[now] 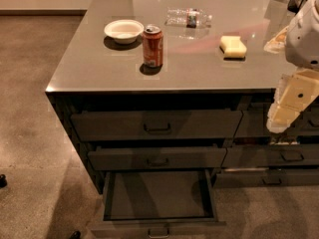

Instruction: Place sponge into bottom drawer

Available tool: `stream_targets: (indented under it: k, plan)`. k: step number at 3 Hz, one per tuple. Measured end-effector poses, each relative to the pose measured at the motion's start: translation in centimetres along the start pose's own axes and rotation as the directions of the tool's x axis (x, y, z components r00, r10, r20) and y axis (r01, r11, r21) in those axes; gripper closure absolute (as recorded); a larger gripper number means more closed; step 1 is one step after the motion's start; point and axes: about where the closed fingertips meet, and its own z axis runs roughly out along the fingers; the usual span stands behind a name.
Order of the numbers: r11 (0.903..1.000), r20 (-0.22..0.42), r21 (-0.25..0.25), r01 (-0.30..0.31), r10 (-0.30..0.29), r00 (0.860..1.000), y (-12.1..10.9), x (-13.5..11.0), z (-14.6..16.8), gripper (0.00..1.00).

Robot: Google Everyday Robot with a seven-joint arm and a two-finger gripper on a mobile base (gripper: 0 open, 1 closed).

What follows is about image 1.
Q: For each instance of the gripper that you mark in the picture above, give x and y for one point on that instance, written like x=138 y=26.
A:
x=304 y=40

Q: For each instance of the yellow sponge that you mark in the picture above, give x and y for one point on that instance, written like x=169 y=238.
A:
x=232 y=47

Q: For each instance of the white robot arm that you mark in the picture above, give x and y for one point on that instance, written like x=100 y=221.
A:
x=300 y=42

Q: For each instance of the top right drawer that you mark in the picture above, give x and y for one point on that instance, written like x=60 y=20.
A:
x=253 y=122

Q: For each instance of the middle right drawer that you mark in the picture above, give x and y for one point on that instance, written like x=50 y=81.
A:
x=272 y=155

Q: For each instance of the top left drawer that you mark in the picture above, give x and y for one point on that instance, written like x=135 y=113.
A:
x=143 y=125

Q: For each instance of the dark grey drawer cabinet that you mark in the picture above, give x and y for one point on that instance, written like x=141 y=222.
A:
x=96 y=74

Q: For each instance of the middle left drawer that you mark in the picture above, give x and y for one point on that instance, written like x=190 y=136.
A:
x=156 y=157

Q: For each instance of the open bottom left drawer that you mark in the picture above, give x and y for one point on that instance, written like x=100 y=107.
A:
x=156 y=204

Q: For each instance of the black object on floor bottom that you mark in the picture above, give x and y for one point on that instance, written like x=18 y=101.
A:
x=75 y=235

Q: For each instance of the black object on floor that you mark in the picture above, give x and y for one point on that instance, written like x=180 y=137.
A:
x=75 y=235
x=3 y=181

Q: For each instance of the clear plastic water bottle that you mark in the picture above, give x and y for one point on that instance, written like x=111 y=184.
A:
x=187 y=17

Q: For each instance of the red soda can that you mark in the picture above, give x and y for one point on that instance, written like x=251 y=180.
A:
x=152 y=46

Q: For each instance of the white paper bowl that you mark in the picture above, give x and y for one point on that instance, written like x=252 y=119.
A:
x=124 y=31

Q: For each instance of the black object on floor left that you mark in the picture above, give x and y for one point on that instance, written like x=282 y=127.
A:
x=3 y=181

